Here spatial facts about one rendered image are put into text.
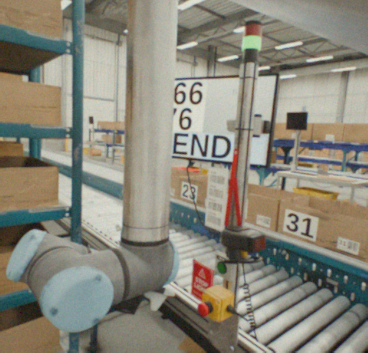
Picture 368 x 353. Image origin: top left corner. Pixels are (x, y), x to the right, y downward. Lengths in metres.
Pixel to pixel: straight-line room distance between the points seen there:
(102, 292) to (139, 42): 0.39
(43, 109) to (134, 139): 0.35
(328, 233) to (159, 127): 1.07
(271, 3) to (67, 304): 0.42
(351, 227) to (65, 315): 1.15
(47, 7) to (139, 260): 0.61
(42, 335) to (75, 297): 0.51
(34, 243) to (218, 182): 0.56
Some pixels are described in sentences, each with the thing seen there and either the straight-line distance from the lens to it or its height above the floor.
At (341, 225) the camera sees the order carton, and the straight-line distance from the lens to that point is 1.40.
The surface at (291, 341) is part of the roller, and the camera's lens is 1.07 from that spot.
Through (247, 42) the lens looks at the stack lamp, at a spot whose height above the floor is 1.60.
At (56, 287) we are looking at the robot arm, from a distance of 0.47.
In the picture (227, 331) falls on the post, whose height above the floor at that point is 0.75.
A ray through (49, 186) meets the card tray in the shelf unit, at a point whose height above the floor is 1.19.
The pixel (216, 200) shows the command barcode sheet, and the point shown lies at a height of 1.14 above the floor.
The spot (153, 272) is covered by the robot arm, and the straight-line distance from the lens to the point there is 0.54.
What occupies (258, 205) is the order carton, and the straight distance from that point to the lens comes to 1.59.
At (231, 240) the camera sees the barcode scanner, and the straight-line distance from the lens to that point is 0.84.
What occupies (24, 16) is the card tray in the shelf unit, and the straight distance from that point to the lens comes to 0.82.
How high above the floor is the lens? 1.34
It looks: 7 degrees down
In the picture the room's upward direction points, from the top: 3 degrees clockwise
